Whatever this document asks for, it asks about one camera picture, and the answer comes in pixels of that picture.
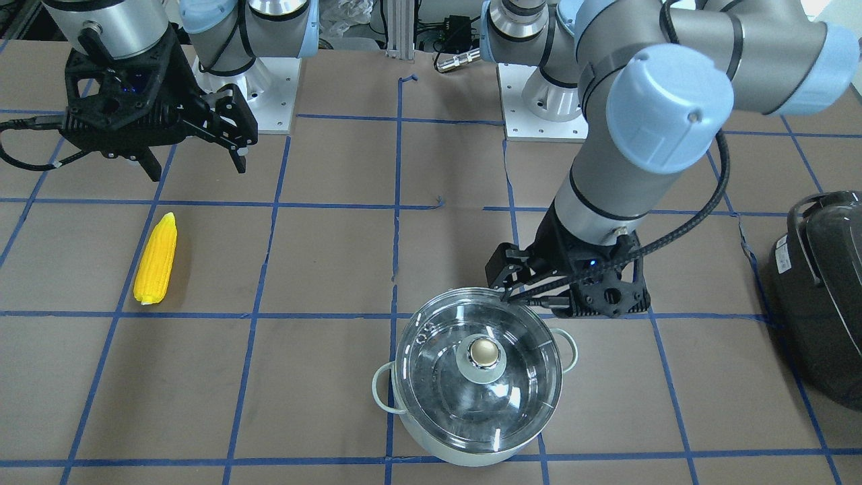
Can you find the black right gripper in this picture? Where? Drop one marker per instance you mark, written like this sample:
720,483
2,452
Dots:
176,79

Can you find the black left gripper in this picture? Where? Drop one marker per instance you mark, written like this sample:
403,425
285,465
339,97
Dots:
553,244

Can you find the yellow toy corn cob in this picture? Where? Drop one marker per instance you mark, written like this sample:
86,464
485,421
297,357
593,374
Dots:
156,262

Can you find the glass pot lid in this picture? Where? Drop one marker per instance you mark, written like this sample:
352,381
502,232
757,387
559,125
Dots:
479,374

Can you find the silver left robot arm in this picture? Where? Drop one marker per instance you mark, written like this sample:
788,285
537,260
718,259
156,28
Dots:
656,85

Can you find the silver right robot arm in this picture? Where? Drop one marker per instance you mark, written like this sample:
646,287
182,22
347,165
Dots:
228,36

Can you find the pale green electric pot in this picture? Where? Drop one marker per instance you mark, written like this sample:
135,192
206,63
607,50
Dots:
471,417

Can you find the black rice cooker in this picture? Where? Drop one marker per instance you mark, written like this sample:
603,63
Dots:
815,273

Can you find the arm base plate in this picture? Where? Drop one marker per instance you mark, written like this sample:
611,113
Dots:
270,87
537,110

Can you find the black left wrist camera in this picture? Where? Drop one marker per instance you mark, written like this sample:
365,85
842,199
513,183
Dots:
508,267

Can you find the aluminium frame post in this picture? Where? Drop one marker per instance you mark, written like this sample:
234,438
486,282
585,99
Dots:
400,23

